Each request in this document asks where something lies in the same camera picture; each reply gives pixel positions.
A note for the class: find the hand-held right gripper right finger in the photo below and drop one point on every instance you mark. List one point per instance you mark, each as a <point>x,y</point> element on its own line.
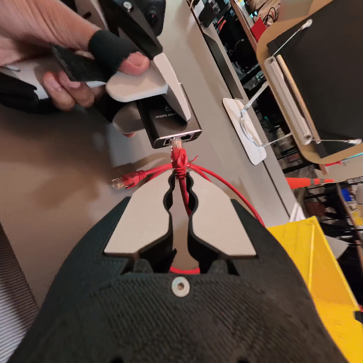
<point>221,227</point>

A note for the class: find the black panel with tan rim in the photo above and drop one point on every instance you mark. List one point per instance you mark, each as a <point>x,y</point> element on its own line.
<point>326,71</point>

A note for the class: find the grey desk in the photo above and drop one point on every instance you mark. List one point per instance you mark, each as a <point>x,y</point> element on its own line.
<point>56,198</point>

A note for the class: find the cluttered shelf rack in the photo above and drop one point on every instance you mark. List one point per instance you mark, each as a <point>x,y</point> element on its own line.
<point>326,204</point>

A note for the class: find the red box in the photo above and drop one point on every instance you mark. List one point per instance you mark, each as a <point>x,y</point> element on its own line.
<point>258,28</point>

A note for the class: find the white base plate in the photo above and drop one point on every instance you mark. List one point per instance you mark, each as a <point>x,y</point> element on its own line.
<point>244,133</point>

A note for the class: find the yellow plastic storage bin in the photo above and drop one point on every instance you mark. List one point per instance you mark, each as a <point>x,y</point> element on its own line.
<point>326,283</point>

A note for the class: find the small black device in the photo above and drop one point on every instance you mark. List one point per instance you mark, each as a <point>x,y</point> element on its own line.
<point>208,14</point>

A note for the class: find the silver metal bar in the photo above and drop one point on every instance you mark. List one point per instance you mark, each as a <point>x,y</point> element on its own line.
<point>286,99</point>

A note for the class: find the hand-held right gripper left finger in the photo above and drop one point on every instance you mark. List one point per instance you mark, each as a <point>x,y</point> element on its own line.
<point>136,224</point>

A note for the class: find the orange traffic cone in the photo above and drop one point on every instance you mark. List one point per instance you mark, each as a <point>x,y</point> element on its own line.
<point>300,182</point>

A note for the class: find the black ethernet splitter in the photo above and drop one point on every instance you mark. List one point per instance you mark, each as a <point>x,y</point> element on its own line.
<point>170,127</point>

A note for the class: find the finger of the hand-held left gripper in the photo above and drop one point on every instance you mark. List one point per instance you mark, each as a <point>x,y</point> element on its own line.
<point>127,119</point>
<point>177,99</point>

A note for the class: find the person's left hand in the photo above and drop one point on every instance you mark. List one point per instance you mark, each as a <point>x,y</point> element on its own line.
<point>42,22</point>

